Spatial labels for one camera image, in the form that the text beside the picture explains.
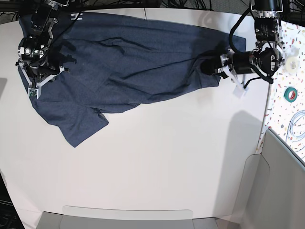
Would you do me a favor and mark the grey chair at right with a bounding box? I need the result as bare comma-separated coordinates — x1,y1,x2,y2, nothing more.
227,130,305,229

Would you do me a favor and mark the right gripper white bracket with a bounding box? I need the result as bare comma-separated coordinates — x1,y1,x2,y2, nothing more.
16,61,70,88

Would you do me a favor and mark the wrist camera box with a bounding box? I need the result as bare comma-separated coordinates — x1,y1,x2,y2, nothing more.
27,86,42,99
233,87,247,99

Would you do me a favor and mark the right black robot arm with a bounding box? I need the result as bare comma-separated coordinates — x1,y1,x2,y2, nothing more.
17,0,69,94

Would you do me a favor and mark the grey chair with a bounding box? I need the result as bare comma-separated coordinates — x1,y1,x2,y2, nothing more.
227,130,305,229
37,206,218,229

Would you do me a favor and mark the grey chair at bottom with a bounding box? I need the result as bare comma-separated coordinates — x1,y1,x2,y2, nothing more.
37,206,218,229

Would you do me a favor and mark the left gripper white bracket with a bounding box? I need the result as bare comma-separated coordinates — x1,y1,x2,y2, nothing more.
200,49,249,89

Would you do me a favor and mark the clear tape roll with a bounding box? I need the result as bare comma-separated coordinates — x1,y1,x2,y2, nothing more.
284,46,300,74

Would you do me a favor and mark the coiled white cable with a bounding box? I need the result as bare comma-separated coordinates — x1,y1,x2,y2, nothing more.
285,110,305,143

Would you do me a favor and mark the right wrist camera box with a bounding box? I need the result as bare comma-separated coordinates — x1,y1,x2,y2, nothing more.
27,86,42,99

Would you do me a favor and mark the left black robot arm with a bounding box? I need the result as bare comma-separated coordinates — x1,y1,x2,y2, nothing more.
201,0,285,94

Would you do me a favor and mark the terrazzo patterned side table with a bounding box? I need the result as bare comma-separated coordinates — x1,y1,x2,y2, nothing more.
256,22,305,160

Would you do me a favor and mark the dark blue t-shirt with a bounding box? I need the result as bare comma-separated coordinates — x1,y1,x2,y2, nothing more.
18,12,247,148

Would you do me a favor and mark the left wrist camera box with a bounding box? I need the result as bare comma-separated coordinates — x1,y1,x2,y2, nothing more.
233,87,247,99

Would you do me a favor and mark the green tape roll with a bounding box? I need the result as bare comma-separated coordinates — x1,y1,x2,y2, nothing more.
284,87,298,103

